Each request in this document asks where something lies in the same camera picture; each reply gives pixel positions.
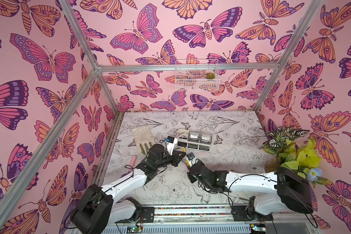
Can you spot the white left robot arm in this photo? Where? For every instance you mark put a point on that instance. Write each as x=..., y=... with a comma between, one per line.
x=101, y=206

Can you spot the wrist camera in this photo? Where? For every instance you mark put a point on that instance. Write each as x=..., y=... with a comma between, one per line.
x=192, y=159
x=171, y=143

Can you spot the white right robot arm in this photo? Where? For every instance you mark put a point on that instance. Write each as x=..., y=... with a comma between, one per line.
x=282, y=189

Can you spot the yellow toothbrush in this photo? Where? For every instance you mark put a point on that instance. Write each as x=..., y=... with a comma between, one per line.
x=186, y=159

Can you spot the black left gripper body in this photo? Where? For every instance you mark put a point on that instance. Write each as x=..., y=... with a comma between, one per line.
x=171, y=160

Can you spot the white wire basket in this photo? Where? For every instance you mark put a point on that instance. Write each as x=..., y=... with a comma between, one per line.
x=193, y=76

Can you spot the artificial leafy potted plant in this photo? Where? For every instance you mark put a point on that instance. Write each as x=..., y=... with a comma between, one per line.
x=304, y=161

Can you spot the cream toothbrush holder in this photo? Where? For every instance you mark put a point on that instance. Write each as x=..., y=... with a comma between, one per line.
x=194, y=140

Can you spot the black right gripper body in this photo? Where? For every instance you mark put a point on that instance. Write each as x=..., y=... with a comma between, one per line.
x=193, y=171

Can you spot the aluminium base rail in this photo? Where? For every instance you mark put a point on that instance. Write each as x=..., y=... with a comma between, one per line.
x=218, y=219

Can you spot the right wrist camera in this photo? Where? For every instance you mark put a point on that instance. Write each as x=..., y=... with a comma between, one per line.
x=192, y=159

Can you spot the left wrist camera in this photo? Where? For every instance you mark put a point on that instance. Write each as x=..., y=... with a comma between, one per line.
x=171, y=143

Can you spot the beige green-fingered glove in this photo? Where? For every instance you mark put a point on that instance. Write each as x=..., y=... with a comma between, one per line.
x=143, y=138

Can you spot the pink cylinder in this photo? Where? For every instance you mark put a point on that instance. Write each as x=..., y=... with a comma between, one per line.
x=132, y=163

